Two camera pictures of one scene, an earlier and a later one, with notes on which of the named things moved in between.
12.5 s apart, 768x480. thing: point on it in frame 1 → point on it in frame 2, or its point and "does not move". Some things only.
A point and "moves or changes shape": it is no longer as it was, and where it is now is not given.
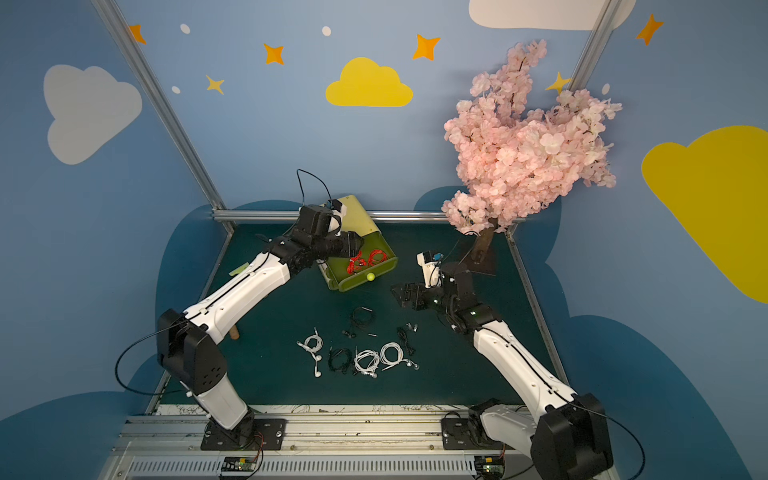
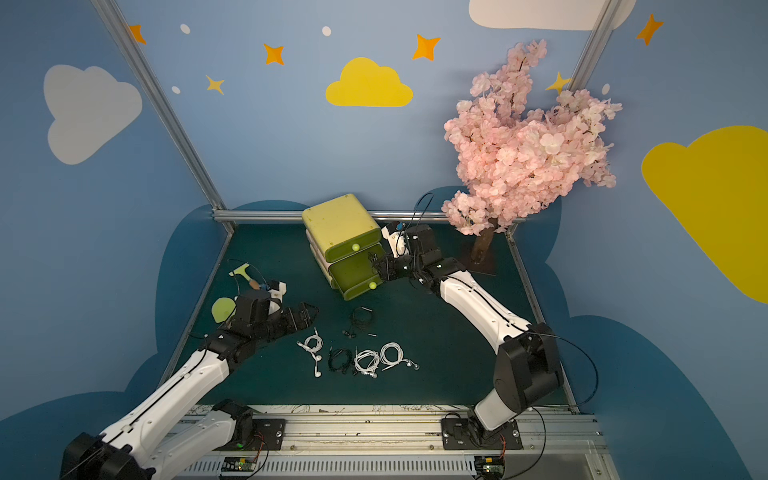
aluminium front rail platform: (330, 444) does not move
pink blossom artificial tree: (511, 161) does not move
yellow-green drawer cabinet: (373, 257) moves or changes shape
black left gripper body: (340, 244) → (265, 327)
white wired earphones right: (390, 364) does not move
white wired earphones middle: (372, 367) does not move
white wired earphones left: (314, 344) does not move
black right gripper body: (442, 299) → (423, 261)
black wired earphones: (361, 316) does not move
